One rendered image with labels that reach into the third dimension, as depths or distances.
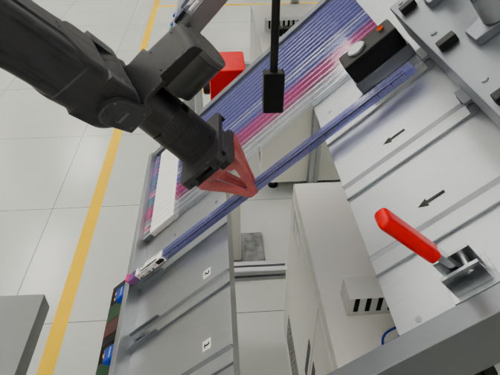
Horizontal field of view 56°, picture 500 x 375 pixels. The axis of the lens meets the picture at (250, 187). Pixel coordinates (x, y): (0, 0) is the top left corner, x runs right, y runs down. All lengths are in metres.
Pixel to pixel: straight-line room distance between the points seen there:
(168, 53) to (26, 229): 1.67
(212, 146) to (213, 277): 0.17
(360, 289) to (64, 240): 1.40
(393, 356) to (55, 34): 0.37
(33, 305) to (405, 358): 0.73
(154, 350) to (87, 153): 1.92
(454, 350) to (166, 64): 0.37
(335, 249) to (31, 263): 1.29
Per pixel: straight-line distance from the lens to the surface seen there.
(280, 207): 2.03
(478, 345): 0.40
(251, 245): 1.83
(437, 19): 0.55
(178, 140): 0.56
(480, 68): 0.45
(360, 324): 0.86
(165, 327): 0.66
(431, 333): 0.38
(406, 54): 0.63
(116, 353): 0.69
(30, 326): 0.94
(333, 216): 1.04
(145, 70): 0.53
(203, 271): 0.65
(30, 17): 0.42
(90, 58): 0.45
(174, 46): 0.52
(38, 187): 2.34
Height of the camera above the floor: 1.29
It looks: 37 degrees down
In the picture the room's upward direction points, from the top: straight up
